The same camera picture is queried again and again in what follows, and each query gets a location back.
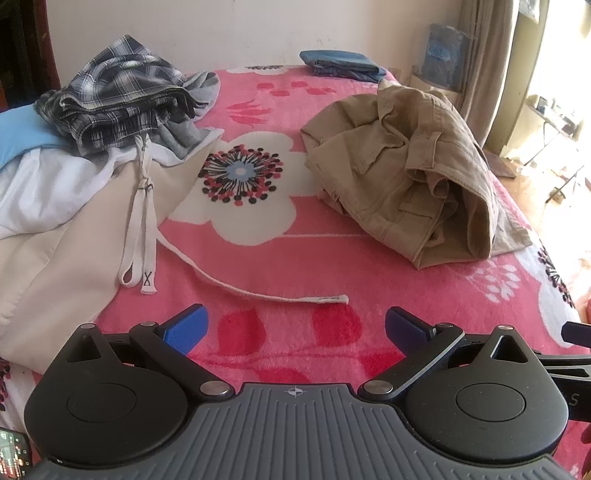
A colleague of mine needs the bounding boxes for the beige curtain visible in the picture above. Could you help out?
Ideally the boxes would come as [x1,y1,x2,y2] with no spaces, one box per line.
[457,0,523,149]

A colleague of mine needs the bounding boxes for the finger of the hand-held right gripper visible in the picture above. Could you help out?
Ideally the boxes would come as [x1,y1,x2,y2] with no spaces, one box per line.
[531,352,591,376]
[562,322,591,346]

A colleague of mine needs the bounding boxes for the pink floral blanket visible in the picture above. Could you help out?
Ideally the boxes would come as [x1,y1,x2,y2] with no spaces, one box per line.
[0,65,591,480]

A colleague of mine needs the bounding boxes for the folding table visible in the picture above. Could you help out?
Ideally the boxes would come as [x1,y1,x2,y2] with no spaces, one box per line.
[526,95,591,204]

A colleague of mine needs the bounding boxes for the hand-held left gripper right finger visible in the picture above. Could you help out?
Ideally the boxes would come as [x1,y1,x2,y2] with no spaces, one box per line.
[358,305,529,401]

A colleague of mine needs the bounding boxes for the white garment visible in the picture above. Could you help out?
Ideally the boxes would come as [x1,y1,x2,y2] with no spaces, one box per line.
[0,147,181,241]

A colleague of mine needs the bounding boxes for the blue water bottle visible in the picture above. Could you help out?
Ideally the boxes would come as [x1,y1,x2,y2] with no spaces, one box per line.
[422,23,468,90]

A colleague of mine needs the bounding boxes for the khaki pants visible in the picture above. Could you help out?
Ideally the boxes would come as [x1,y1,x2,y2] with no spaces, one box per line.
[300,85,532,271]

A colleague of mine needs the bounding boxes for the dark wooden furniture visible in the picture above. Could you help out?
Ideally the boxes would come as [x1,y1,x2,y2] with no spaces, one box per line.
[0,0,61,114]

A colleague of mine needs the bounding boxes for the smartphone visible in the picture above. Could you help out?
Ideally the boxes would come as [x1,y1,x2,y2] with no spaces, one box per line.
[0,427,34,479]

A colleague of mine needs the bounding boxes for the folded blue jeans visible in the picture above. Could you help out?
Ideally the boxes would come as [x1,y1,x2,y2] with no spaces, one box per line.
[299,50,389,84]

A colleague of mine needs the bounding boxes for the cream hoodie with drawstrings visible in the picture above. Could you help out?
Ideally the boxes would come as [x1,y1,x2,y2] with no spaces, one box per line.
[0,128,350,358]

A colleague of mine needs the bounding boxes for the light blue cloth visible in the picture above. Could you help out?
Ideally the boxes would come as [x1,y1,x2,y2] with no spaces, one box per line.
[0,108,62,168]

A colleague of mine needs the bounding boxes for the brown doormat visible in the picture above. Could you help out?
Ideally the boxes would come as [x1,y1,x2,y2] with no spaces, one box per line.
[484,154,516,179]

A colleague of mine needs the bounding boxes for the plaid garment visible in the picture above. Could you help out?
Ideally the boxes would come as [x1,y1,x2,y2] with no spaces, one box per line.
[34,34,204,157]

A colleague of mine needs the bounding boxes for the grey garment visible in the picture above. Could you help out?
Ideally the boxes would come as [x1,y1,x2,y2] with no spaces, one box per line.
[159,69,223,158]

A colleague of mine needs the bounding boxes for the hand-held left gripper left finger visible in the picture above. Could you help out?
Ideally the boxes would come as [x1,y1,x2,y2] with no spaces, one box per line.
[65,304,234,401]

